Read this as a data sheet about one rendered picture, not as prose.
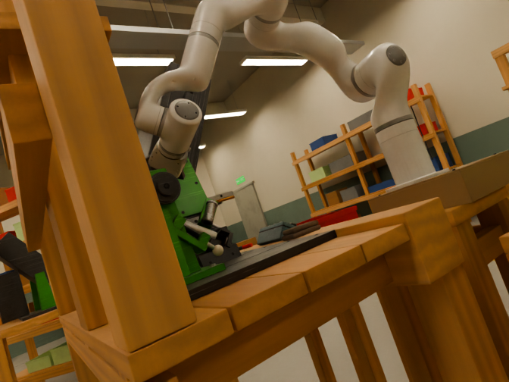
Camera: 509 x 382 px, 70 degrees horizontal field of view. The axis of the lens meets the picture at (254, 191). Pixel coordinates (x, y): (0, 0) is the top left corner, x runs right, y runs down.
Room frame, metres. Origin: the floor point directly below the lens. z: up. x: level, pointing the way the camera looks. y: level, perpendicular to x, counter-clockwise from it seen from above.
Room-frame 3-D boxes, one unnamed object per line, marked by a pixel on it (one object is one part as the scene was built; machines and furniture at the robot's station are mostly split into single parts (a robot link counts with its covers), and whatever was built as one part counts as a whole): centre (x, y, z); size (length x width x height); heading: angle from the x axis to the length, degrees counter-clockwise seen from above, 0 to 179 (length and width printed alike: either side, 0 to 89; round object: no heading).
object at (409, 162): (1.12, -0.48, 1.03); 0.19 x 0.19 x 0.18
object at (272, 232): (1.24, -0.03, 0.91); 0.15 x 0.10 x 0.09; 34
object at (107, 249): (1.07, 0.57, 1.36); 1.49 x 0.09 x 0.97; 34
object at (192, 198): (1.21, 0.23, 1.17); 0.13 x 0.12 x 0.20; 34
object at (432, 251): (1.39, 0.09, 0.82); 1.50 x 0.14 x 0.15; 34
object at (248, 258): (1.24, 0.33, 0.89); 1.10 x 0.42 x 0.02; 34
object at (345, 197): (6.68, -2.07, 1.10); 3.01 x 0.55 x 2.20; 37
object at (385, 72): (1.10, -0.49, 1.24); 0.19 x 0.12 x 0.24; 18
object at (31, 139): (1.03, 0.63, 1.23); 1.30 x 0.05 x 0.09; 34
